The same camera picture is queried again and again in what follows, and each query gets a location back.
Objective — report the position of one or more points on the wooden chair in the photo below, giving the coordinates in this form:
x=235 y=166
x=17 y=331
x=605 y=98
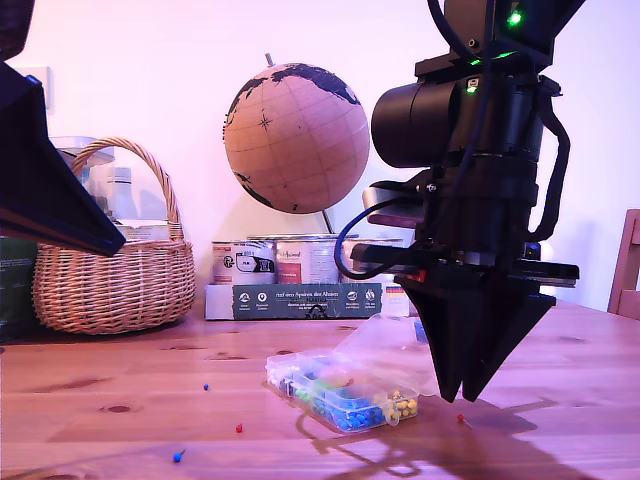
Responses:
x=627 y=270

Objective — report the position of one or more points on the clear bottle white cap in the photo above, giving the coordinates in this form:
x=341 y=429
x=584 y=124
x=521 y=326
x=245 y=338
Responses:
x=121 y=192

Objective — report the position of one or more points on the green and white cardboard tray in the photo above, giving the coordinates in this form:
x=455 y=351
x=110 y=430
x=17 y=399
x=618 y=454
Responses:
x=290 y=300

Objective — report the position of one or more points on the clear plastic pin organizer box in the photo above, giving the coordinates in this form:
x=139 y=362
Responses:
x=350 y=400

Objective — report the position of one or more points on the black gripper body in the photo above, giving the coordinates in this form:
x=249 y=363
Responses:
x=480 y=220

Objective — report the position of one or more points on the clear glass jar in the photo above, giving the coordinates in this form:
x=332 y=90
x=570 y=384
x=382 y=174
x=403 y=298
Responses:
x=97 y=172

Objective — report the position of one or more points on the green and silver food bag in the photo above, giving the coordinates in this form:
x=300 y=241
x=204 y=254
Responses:
x=15 y=290

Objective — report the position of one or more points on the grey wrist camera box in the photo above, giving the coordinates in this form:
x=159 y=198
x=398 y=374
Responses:
x=390 y=207

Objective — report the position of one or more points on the white wall light switch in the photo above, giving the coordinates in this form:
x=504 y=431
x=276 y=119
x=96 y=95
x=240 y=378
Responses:
x=47 y=80

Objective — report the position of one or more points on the cork globe on stand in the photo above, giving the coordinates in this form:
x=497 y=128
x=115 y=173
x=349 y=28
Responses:
x=295 y=150

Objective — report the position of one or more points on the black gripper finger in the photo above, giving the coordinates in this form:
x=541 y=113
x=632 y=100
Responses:
x=505 y=320
x=50 y=190
x=30 y=220
x=440 y=325

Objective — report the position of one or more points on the white paper carton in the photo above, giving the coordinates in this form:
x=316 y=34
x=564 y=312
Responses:
x=145 y=231

